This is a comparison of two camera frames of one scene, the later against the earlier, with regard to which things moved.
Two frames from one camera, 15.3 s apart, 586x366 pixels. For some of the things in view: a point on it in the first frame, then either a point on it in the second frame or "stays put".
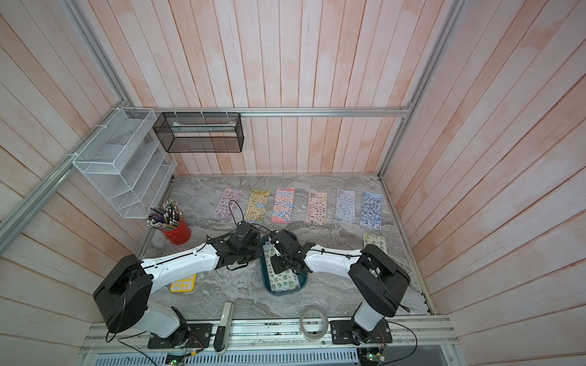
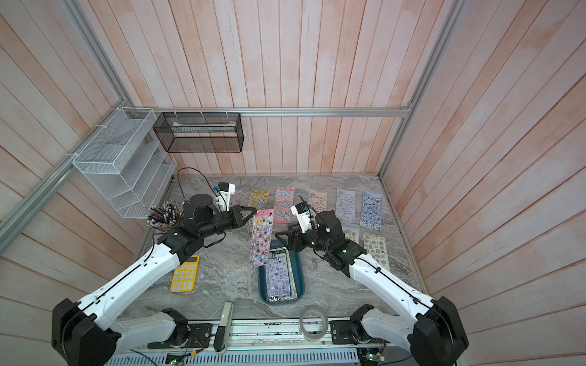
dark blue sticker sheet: (371, 210) stays put
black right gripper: (277, 267) -> (292, 239)
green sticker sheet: (283, 280) -> (351, 232)
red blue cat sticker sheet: (283, 208) stays put
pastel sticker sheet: (316, 213) stays put
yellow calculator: (185, 284) stays put
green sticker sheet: (378, 241) stays put
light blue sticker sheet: (346, 205) stays put
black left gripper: (257, 244) -> (237, 217)
